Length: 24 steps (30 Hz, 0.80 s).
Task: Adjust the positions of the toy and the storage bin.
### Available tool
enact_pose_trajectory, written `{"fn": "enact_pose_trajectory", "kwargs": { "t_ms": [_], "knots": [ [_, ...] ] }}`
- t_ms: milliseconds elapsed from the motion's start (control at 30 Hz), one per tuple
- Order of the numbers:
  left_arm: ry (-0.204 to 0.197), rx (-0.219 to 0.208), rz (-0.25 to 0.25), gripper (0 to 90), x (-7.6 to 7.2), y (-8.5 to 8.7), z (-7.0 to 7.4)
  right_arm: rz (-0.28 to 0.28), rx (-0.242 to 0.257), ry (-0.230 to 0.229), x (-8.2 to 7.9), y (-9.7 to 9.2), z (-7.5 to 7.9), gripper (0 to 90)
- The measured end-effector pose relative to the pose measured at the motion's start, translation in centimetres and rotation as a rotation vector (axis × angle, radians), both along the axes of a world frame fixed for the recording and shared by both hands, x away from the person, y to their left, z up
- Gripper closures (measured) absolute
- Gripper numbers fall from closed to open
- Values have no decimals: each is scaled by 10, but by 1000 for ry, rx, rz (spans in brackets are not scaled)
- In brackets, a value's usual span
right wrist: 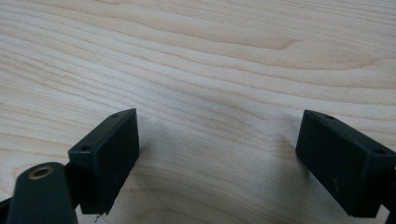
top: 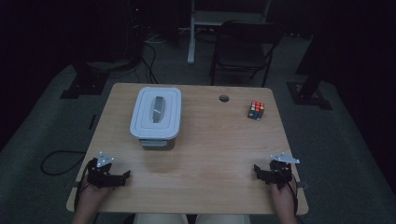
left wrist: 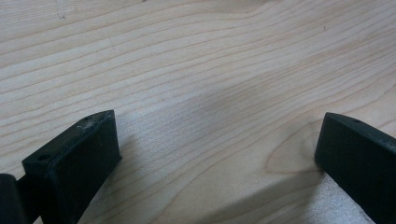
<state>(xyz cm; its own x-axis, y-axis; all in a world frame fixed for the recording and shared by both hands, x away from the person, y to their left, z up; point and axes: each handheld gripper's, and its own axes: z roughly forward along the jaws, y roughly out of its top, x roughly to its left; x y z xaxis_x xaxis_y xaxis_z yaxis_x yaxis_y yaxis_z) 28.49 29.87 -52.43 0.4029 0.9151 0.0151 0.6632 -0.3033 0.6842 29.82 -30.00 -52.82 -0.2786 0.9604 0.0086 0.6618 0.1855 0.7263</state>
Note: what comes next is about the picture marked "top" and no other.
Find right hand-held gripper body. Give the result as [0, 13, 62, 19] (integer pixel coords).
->
[264, 151, 301, 190]

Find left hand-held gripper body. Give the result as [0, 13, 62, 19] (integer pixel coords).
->
[86, 151, 124, 189]

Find clear plastic storage box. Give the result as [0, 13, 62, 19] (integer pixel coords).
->
[138, 136, 177, 151]

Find white box lid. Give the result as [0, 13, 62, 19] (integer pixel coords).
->
[129, 86, 183, 140]

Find multicoloured puzzle cube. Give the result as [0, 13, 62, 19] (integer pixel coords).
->
[247, 100, 265, 121]

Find person's left hand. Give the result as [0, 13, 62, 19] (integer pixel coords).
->
[76, 182, 115, 216]

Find person's right hand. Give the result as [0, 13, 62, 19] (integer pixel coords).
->
[270, 181, 297, 216]

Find black stand base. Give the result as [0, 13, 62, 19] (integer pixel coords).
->
[286, 62, 333, 110]
[60, 60, 110, 100]

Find black folding chair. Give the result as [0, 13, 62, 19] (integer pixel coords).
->
[209, 20, 286, 88]

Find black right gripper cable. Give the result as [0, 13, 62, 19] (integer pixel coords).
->
[286, 174, 300, 217]

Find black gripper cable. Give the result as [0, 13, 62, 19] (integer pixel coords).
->
[286, 174, 300, 217]
[74, 174, 92, 213]

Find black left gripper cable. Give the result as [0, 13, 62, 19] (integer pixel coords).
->
[74, 174, 92, 213]

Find black looped floor cable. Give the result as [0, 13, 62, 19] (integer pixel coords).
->
[40, 149, 88, 176]

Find black floor cables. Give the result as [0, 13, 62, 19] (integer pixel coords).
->
[134, 40, 160, 85]

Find white desk frame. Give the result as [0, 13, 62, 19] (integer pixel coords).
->
[187, 0, 272, 65]

